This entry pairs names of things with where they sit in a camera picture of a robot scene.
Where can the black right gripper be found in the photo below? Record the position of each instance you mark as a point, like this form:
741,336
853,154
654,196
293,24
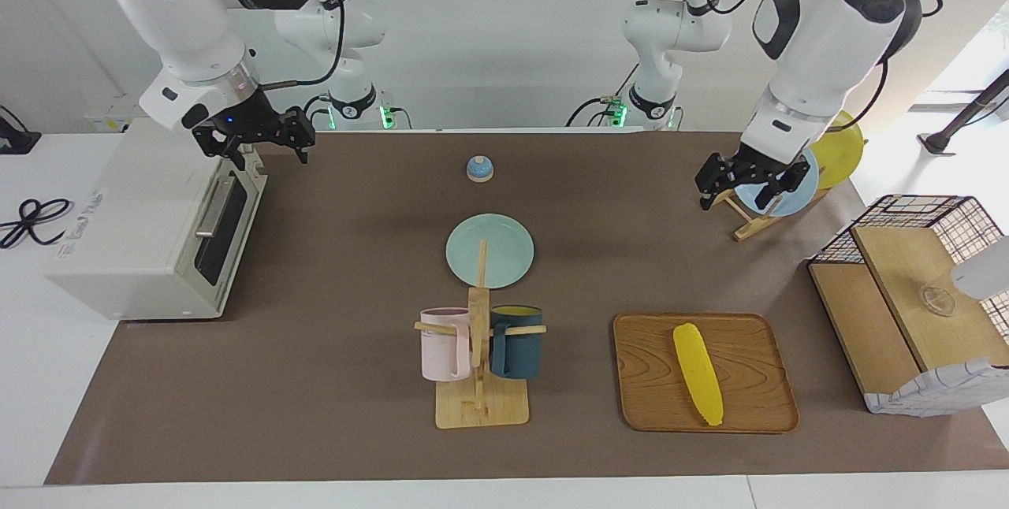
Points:
244,124

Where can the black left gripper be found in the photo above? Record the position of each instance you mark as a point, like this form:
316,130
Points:
757,164

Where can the oven door with glass window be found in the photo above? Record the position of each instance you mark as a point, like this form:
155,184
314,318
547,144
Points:
228,237

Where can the yellow corn cob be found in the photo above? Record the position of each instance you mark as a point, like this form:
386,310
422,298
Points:
698,371

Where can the pale green plate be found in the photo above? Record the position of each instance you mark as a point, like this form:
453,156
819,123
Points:
508,249

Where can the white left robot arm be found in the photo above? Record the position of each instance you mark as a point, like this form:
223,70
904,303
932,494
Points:
820,52

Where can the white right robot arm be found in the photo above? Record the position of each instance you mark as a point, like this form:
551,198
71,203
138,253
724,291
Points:
173,5

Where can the white toaster oven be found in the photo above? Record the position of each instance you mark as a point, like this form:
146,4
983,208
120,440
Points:
134,217

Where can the wooden plate rack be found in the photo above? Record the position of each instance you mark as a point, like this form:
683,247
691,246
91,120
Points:
753,229

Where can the light blue plate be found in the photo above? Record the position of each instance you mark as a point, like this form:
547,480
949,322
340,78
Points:
798,194

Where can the yellow plate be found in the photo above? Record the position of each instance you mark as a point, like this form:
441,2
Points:
839,162

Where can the white socket box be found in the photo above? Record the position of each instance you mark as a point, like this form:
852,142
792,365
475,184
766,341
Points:
106,121

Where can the brown wooden tray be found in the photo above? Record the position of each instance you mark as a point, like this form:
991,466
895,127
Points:
757,383

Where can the small blue call bell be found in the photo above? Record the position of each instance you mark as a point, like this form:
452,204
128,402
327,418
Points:
479,169

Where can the black stand pole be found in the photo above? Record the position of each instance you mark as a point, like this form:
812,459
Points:
958,121

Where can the small clear glass dish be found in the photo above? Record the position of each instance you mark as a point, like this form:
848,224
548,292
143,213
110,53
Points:
938,302

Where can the black clamp base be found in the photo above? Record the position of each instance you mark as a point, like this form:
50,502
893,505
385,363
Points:
16,143

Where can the brown table mat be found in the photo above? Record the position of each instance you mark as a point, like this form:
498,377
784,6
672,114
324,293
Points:
315,383

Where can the white rounded fixture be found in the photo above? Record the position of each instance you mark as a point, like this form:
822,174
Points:
985,269

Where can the dark blue mug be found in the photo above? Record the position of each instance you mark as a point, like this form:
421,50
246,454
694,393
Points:
516,351

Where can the white checked cloth liner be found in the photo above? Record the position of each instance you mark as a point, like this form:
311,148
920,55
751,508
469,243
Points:
930,395

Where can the pink mug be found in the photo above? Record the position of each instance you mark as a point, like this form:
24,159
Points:
441,351

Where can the wooden mug rack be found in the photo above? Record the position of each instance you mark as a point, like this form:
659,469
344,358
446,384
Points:
481,410

